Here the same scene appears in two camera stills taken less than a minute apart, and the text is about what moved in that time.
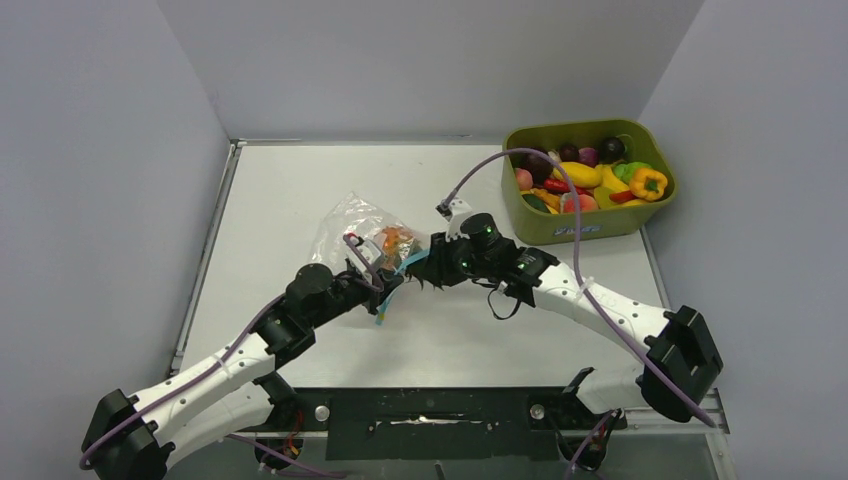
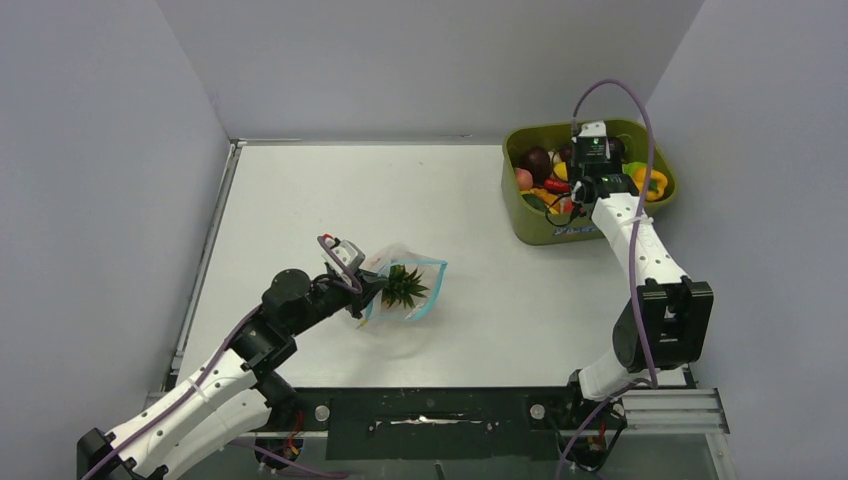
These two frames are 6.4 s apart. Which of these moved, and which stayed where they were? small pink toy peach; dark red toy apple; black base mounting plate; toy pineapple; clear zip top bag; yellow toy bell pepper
Moved: clear zip top bag; toy pineapple
Stayed: yellow toy bell pepper; black base mounting plate; small pink toy peach; dark red toy apple
